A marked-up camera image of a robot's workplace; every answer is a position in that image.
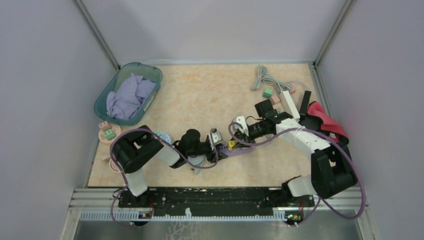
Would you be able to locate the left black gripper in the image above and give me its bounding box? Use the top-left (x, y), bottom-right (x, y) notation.
top-left (187, 141), bottom-right (228, 164)

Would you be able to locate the purple power strip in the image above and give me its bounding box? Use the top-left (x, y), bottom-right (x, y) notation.
top-left (218, 145), bottom-right (254, 159)

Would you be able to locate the yellow plug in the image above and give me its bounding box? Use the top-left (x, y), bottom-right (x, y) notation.
top-left (227, 140), bottom-right (238, 151)

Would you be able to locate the white power strip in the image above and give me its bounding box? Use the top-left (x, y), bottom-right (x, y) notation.
top-left (279, 90), bottom-right (301, 121)

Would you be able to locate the black power strip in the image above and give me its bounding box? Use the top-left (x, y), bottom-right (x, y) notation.
top-left (298, 90), bottom-right (312, 118)

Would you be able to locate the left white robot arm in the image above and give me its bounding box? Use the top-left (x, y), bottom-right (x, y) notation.
top-left (109, 125), bottom-right (223, 207)

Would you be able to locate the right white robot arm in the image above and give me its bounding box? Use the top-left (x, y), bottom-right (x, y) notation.
top-left (231, 100), bottom-right (358, 206)

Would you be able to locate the blue round socket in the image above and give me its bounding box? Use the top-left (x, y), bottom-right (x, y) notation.
top-left (155, 131), bottom-right (172, 144)

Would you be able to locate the pink round socket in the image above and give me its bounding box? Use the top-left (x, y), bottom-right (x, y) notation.
top-left (98, 124), bottom-right (122, 146)

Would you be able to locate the red and black cloth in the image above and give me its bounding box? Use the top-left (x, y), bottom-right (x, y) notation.
top-left (306, 101), bottom-right (349, 145)

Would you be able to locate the teal plastic basin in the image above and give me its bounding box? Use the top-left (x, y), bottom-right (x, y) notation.
top-left (94, 62), bottom-right (163, 126)

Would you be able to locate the purple cloth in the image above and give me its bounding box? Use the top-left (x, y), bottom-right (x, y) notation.
top-left (106, 73), bottom-right (157, 121)

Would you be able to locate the grey coiled cable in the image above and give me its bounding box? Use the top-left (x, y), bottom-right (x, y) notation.
top-left (185, 153), bottom-right (208, 175)

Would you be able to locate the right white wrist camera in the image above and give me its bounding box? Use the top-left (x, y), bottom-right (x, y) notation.
top-left (232, 116), bottom-right (249, 136)

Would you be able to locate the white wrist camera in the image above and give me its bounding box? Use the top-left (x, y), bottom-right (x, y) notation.
top-left (208, 128), bottom-right (224, 146)
top-left (232, 116), bottom-right (249, 136)

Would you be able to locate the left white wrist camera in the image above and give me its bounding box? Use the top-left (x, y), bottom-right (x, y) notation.
top-left (208, 128), bottom-right (224, 146)

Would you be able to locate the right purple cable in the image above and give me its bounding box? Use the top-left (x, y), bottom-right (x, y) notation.
top-left (228, 122), bottom-right (367, 228)

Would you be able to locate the purple cable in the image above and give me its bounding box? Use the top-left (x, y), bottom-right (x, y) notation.
top-left (109, 128), bottom-right (220, 229)
top-left (228, 122), bottom-right (367, 228)

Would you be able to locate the white strip grey cable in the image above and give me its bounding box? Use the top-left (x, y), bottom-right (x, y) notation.
top-left (250, 64), bottom-right (294, 94)

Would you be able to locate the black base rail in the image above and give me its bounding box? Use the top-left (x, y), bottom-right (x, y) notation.
top-left (118, 187), bottom-right (315, 217)

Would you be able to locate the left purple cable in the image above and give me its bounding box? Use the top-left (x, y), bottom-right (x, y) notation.
top-left (109, 128), bottom-right (220, 229)

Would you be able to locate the pink coiled cable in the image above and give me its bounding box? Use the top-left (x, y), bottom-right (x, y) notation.
top-left (101, 155), bottom-right (122, 172)

